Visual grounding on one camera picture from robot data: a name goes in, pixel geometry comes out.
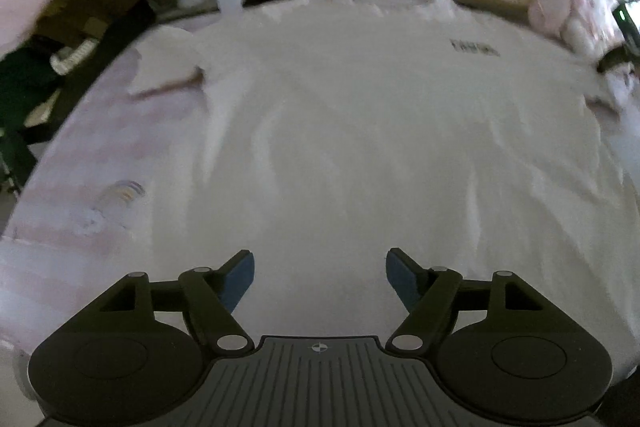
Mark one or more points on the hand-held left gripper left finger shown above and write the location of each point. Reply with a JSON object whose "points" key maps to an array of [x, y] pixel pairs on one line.
{"points": [[241, 278]]}

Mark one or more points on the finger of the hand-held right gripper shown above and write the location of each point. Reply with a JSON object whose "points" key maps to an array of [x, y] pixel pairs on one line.
{"points": [[616, 59]]}

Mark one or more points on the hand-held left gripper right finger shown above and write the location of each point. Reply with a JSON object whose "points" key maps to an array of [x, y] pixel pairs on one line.
{"points": [[400, 278]]}

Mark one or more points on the white t-shirt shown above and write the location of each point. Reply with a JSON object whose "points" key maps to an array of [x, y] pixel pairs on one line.
{"points": [[350, 132]]}

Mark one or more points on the white plush toy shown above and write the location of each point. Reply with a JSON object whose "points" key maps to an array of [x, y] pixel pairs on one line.
{"points": [[575, 12]]}

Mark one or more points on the pink checked table mat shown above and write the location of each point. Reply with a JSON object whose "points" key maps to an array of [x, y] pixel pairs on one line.
{"points": [[75, 187]]}

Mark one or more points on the dark green cloth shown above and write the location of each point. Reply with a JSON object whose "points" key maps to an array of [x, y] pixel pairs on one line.
{"points": [[20, 97]]}

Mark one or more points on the brown cardboard box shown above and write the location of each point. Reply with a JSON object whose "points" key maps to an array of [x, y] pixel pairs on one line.
{"points": [[95, 2]]}

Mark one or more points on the pink pillow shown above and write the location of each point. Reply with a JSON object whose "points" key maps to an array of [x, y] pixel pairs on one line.
{"points": [[25, 12]]}

